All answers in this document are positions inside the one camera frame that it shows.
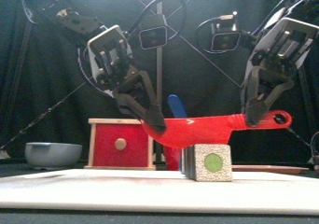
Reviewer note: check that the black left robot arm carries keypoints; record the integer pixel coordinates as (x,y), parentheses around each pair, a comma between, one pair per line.
(62,13)

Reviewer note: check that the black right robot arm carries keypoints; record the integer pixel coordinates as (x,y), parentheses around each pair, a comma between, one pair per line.
(297,0)

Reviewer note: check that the toy sushi piece green centre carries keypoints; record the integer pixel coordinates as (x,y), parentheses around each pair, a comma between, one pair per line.
(214,163)

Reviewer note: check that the flat brown plate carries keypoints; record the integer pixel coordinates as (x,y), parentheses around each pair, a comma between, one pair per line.
(274,169)

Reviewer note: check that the white cutting board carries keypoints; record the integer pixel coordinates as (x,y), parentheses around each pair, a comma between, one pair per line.
(158,193)

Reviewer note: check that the red wooden box with knob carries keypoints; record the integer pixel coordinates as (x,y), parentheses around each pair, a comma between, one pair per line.
(109,143)

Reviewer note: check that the red cup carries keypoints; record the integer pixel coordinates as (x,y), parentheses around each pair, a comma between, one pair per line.
(173,159)

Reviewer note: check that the grey bowl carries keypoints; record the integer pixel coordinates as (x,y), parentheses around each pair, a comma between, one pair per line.
(53,154)

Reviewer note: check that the metal frame pole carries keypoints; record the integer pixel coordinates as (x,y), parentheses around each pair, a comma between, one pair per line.
(160,66)

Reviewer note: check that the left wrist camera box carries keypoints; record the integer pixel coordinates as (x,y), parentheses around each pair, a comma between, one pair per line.
(153,34)

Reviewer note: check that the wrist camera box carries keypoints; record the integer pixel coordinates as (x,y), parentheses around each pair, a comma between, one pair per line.
(153,34)
(226,39)

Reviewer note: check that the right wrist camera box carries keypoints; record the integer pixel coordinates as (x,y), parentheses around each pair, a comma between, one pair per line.
(226,39)

